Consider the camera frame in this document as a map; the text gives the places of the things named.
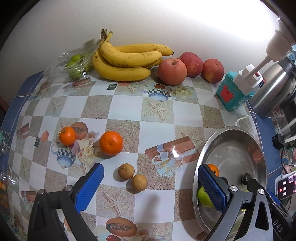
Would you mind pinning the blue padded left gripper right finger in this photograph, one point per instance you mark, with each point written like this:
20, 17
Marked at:
229, 200

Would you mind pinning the dark plum with stem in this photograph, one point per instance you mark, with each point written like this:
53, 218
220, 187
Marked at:
246, 178

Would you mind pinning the device with red lights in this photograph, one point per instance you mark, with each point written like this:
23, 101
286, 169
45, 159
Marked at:
285, 185

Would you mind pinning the clear box of limes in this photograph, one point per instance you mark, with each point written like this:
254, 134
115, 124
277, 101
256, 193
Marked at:
71, 66

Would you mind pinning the brown longan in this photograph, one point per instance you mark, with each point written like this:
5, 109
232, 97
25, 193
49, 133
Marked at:
126, 171
139, 182

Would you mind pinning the clear box of kumquats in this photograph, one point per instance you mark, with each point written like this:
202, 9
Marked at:
11, 220

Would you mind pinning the white plug adapter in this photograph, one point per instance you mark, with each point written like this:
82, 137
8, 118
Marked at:
277, 48

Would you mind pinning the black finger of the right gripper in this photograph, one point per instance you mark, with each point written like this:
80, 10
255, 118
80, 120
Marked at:
283, 223

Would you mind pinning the red apple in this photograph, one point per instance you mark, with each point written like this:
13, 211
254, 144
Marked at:
172, 71
193, 63
213, 71

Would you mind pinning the middle red apple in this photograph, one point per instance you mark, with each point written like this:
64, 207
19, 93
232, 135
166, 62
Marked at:
193, 63

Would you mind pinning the right red apple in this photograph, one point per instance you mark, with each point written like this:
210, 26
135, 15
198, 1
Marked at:
213, 71

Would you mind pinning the teal toy box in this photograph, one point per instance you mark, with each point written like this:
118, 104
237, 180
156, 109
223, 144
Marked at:
229, 93

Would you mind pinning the small stemmed orange tangerine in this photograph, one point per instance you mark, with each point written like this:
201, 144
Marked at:
67, 136

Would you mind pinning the steel round plate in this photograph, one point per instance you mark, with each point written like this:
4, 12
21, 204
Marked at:
235, 152

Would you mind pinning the brown longan upper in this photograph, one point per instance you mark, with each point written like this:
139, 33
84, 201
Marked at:
126, 171

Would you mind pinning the yellow banana bunch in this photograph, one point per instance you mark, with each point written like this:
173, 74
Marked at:
127, 63

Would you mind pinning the round green apple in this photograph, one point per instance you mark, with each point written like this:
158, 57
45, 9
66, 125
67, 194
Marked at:
204, 198

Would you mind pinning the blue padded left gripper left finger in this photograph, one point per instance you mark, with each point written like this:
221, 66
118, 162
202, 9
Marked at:
44, 221

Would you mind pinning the large orange tangerine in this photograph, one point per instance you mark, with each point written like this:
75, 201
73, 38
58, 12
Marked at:
111, 143

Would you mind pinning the steel kettle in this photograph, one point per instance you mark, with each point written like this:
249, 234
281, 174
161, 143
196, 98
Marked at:
279, 86

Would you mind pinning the brown longan lower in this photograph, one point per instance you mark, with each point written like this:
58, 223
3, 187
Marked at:
139, 182

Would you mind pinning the front red apple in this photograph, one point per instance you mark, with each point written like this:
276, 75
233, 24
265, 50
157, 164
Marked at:
172, 71

